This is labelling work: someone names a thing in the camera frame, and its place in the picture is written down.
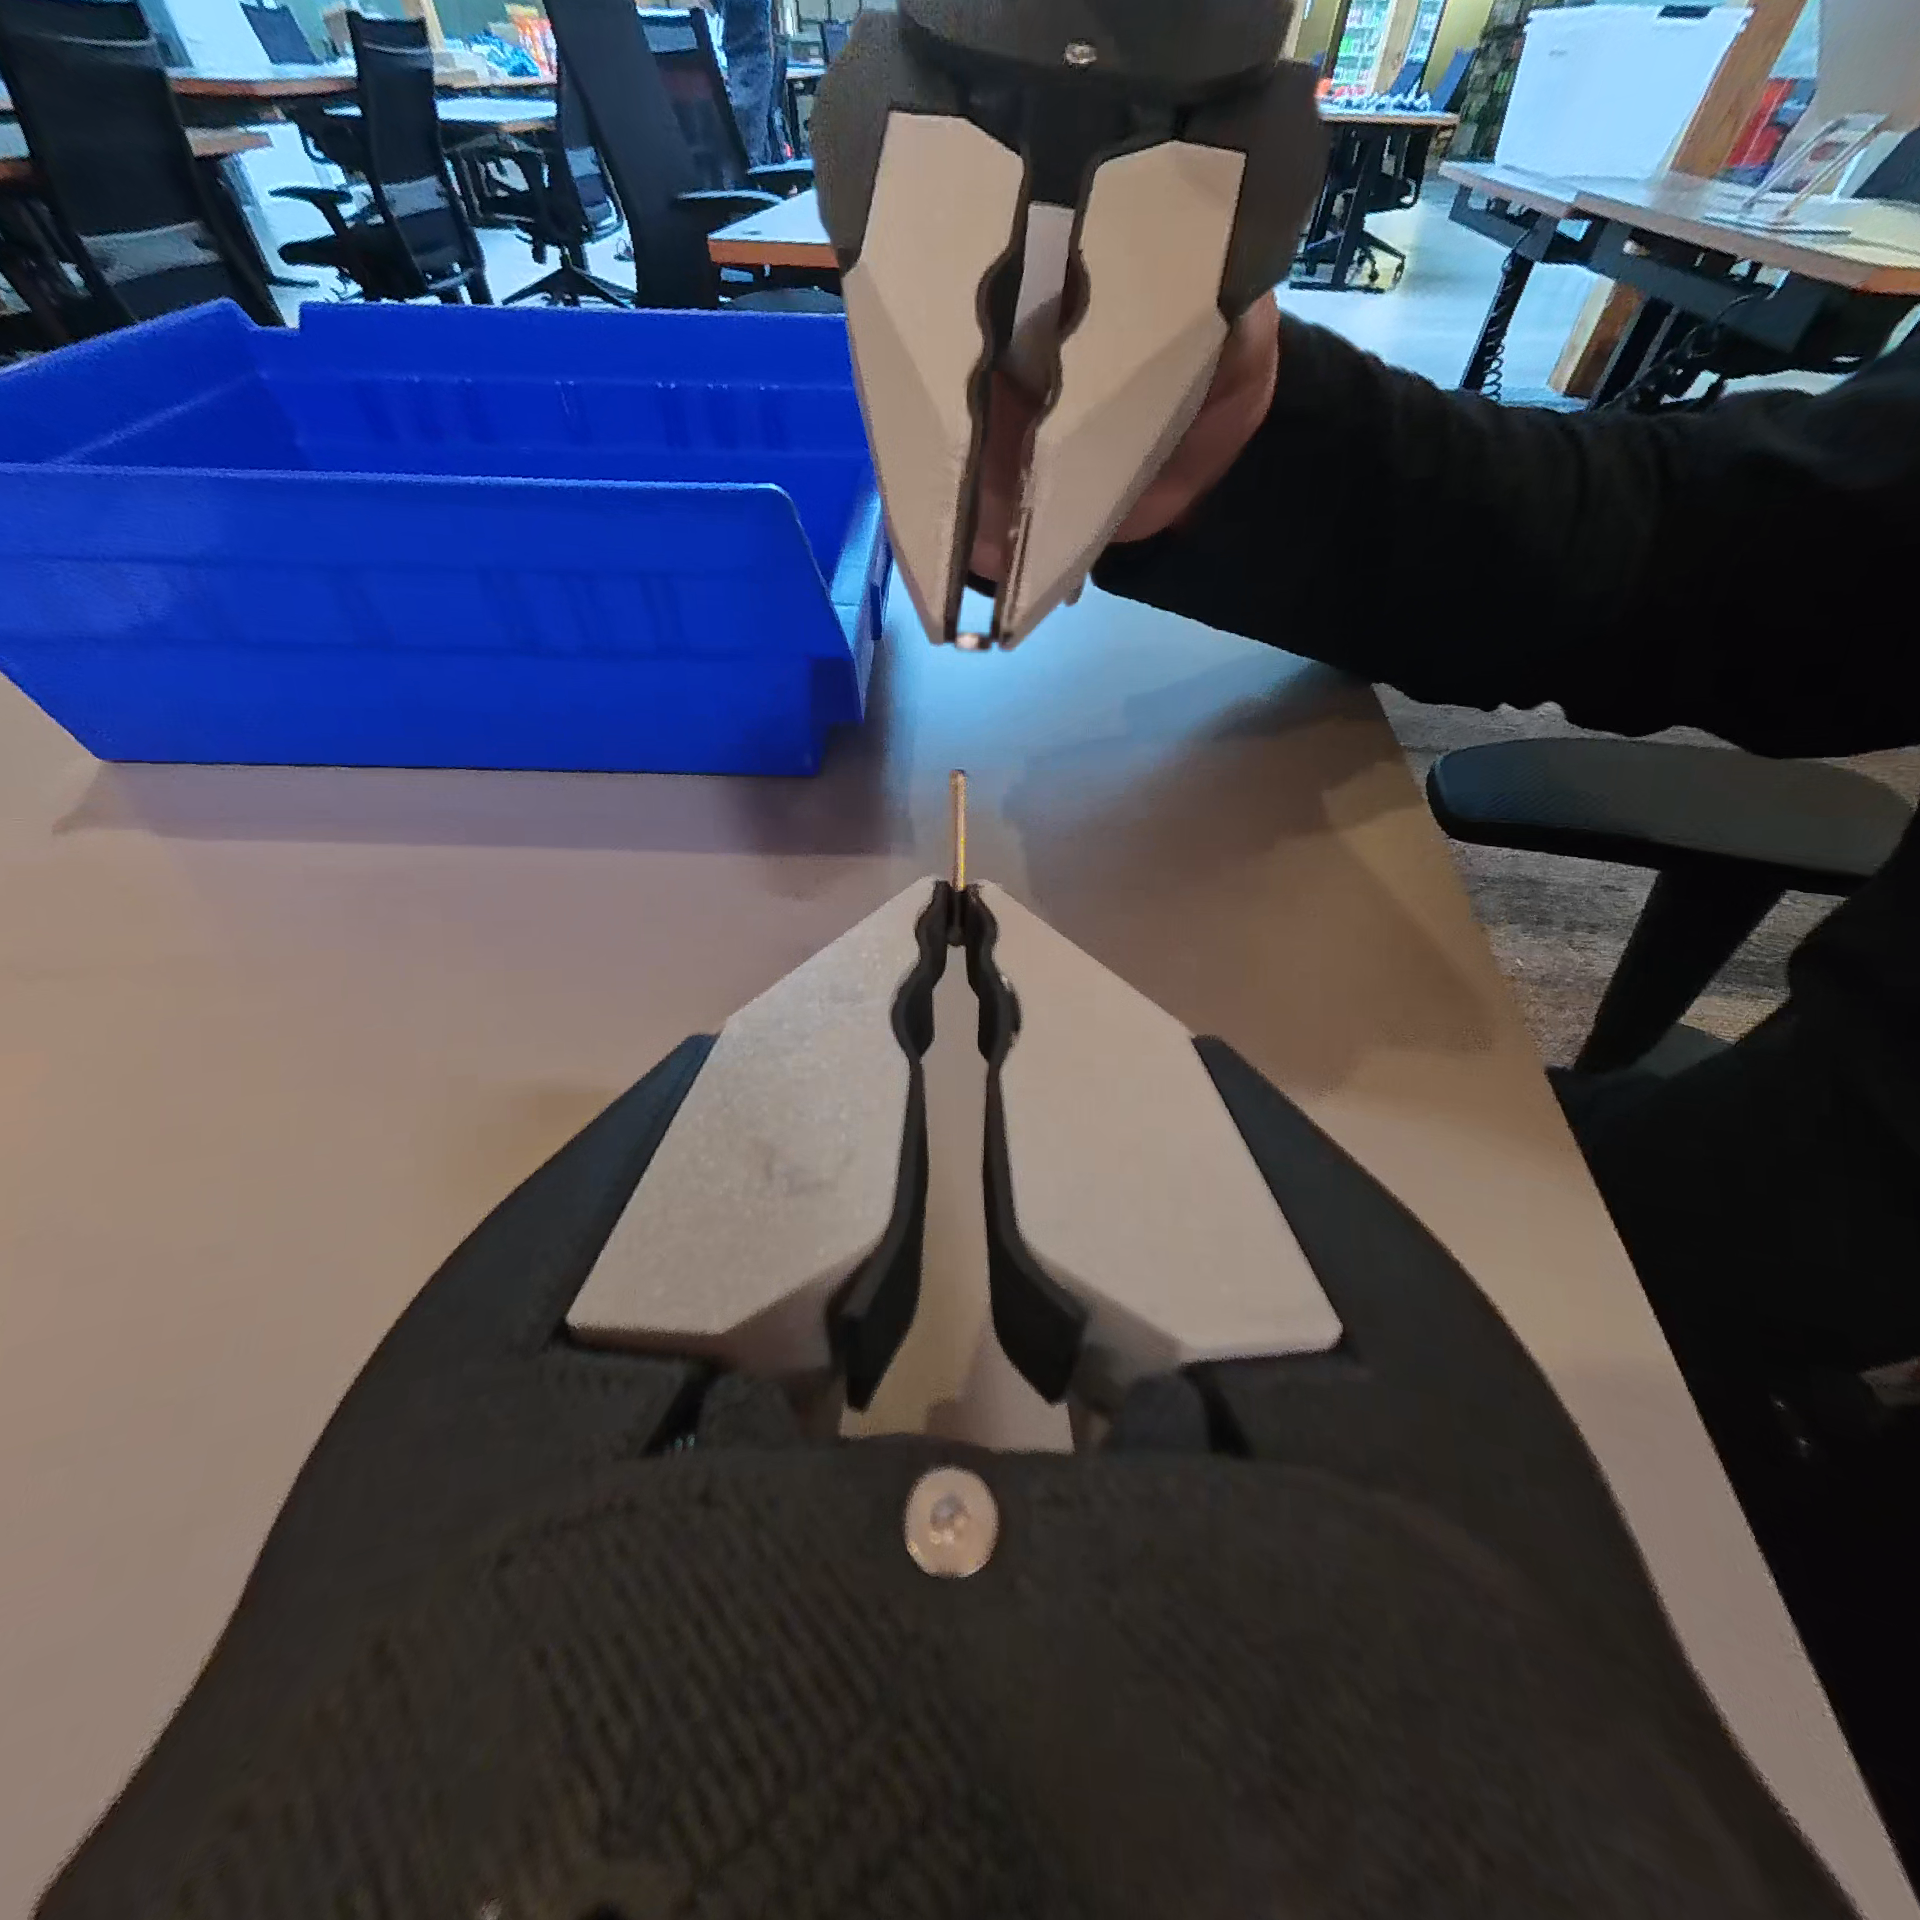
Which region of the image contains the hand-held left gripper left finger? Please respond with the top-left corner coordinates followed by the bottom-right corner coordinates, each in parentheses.
top-left (560, 874), bottom-right (943, 1420)

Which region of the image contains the large blue plastic bin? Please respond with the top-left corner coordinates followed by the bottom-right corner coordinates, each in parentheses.
top-left (0, 298), bottom-right (895, 777)

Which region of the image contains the person's right forearm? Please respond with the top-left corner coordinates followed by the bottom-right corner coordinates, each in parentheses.
top-left (1093, 312), bottom-right (1920, 759)

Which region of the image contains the person's right hand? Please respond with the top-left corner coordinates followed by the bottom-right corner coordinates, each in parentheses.
top-left (1112, 288), bottom-right (1282, 549)

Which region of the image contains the person's body in black clothes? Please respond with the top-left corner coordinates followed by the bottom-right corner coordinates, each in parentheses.
top-left (1544, 884), bottom-right (1920, 1848)

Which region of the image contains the clear acrylic sign holder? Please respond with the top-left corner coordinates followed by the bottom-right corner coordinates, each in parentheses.
top-left (1740, 113), bottom-right (1894, 232)

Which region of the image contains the white cardboard box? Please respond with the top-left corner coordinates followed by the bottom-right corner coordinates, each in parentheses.
top-left (1493, 5), bottom-right (1754, 183)

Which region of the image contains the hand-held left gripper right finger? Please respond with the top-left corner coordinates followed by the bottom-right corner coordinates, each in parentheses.
top-left (966, 879), bottom-right (1347, 1412)

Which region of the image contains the wood-edged background desk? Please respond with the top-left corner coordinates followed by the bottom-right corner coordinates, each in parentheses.
top-left (703, 187), bottom-right (847, 288)
top-left (1437, 159), bottom-right (1920, 413)

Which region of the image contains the wooden pillar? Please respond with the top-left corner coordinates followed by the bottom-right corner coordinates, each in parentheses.
top-left (1552, 0), bottom-right (1807, 401)

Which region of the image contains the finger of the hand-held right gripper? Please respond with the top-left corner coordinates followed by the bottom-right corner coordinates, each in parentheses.
top-left (982, 136), bottom-right (1251, 653)
top-left (838, 111), bottom-right (1038, 650)

